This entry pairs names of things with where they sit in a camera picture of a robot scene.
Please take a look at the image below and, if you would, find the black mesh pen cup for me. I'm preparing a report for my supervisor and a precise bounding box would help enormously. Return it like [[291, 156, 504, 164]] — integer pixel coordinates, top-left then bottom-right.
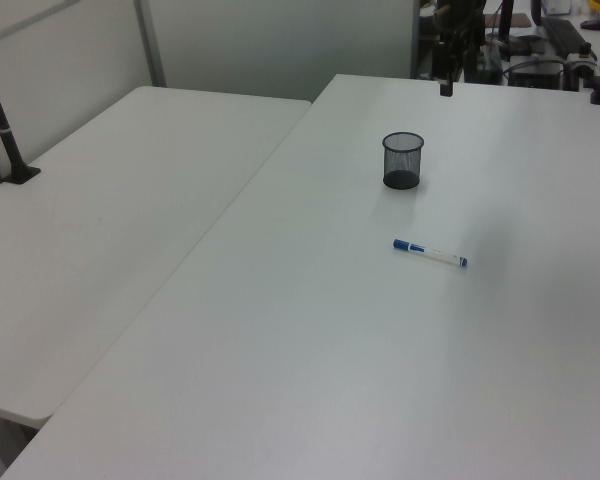
[[381, 131, 425, 191]]

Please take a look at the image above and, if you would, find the white marker with blue cap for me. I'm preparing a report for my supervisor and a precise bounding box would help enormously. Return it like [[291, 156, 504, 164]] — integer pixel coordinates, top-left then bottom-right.
[[392, 238, 470, 270]]

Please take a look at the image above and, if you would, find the black keyboard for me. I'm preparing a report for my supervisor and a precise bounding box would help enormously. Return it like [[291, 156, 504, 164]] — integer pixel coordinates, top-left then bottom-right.
[[542, 17, 587, 57]]

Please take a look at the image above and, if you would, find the white and black device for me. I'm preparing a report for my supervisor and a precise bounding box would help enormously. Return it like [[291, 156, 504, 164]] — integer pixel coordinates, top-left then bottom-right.
[[564, 43, 600, 79]]

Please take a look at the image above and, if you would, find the black camera pole with zip tie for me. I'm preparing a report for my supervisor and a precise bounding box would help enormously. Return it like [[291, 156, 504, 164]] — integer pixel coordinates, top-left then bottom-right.
[[0, 42, 42, 186]]

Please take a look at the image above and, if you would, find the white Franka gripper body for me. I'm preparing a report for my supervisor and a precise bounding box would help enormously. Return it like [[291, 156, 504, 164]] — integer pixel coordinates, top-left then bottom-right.
[[433, 28, 470, 82]]

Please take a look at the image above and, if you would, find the black electronics box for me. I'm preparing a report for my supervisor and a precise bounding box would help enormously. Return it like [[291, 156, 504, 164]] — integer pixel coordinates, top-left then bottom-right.
[[508, 57, 567, 90]]

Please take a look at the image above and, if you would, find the brown pad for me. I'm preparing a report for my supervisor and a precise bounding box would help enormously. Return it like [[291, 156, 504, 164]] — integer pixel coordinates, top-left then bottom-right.
[[482, 13, 530, 29]]

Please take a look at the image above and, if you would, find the white side table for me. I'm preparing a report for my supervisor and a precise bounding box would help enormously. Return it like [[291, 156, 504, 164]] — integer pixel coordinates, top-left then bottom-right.
[[0, 85, 314, 422]]

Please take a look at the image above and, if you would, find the black monitor stand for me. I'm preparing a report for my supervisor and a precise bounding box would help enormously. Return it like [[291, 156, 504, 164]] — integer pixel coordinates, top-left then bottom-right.
[[495, 0, 547, 57]]

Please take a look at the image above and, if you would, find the grey partition frame post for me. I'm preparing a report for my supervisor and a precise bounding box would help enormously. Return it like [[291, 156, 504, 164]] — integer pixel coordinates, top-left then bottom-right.
[[132, 0, 168, 89]]

